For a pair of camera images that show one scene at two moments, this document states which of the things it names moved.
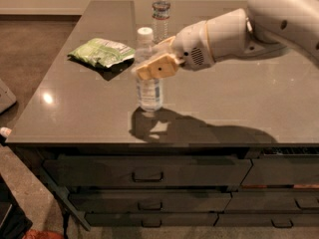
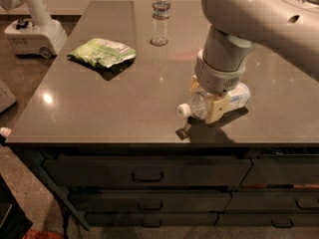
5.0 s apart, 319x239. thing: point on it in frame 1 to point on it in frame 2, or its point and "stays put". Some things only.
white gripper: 190,46 to 216,77
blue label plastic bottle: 150,92 to 239,96
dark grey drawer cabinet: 120,186 stays put
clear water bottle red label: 160,7 stays put
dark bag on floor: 14,222 stays put
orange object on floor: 43,234 stays put
